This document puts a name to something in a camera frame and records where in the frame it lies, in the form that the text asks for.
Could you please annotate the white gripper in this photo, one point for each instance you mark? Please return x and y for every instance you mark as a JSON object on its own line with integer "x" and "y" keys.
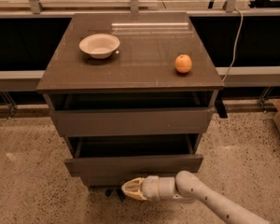
{"x": 151, "y": 186}

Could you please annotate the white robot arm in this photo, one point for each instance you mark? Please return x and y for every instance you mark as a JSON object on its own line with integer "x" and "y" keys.
{"x": 186, "y": 187}

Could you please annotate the grey bottom drawer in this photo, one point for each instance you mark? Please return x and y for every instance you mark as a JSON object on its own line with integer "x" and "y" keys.
{"x": 114, "y": 181}

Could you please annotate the grey top drawer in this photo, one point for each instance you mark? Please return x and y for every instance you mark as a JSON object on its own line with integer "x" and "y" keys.
{"x": 121, "y": 122}

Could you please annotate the grey drawer cabinet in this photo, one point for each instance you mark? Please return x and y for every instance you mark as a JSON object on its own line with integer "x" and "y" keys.
{"x": 140, "y": 74}

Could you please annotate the orange fruit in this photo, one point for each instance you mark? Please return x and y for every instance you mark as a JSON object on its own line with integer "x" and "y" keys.
{"x": 183, "y": 64}

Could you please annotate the white bowl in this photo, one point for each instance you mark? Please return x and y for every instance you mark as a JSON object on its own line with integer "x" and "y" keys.
{"x": 99, "y": 46}

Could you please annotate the metal railing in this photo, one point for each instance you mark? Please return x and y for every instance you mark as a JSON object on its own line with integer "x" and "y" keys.
{"x": 235, "y": 77}

